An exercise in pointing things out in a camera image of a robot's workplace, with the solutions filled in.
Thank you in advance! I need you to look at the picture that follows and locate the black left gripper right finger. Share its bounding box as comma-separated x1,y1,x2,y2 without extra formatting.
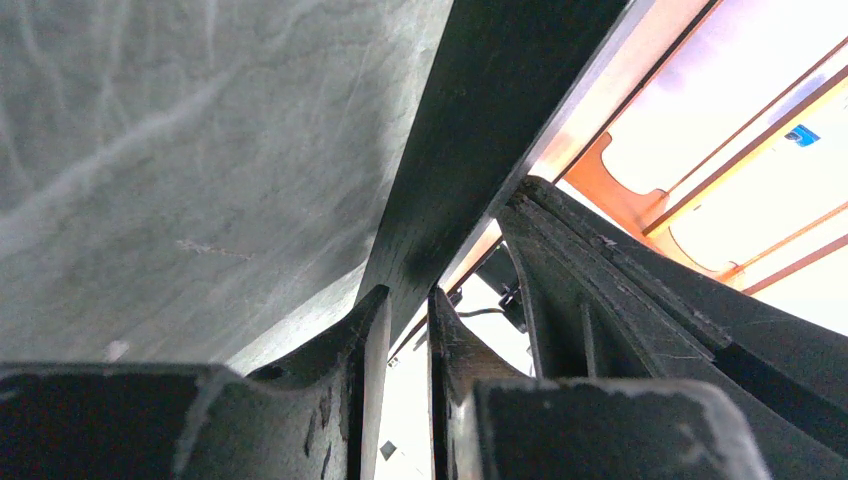
427,288,770,479

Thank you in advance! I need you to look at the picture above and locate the orange wooden shelf rack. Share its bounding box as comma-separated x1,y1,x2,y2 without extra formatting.
560,41,847,294

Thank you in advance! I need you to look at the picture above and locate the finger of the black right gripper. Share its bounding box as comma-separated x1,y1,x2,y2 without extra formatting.
497,177,847,479

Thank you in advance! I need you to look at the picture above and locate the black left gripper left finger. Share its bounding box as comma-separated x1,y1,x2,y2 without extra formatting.
1,285,391,479

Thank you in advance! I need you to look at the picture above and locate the brown backing board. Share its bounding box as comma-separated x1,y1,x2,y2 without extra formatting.
390,0,713,359

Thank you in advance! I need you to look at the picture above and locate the black picture frame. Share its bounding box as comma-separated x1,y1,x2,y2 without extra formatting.
361,1,650,339

